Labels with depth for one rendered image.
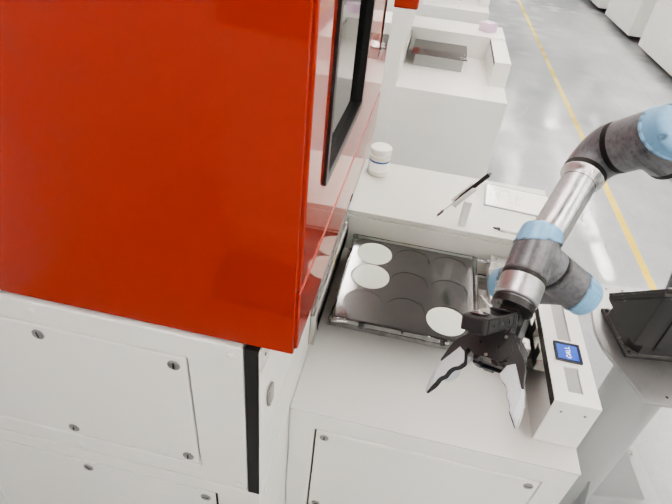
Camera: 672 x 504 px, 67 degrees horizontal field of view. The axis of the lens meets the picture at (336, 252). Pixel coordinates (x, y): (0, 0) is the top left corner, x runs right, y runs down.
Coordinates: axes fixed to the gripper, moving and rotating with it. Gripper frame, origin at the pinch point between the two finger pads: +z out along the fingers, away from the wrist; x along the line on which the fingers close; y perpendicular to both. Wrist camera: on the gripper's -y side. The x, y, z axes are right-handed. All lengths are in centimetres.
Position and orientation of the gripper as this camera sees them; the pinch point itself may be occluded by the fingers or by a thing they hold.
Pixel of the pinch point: (466, 409)
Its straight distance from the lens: 83.9
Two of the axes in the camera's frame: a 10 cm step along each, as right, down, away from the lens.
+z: -4.5, 8.4, -3.1
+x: -7.5, -1.7, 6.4
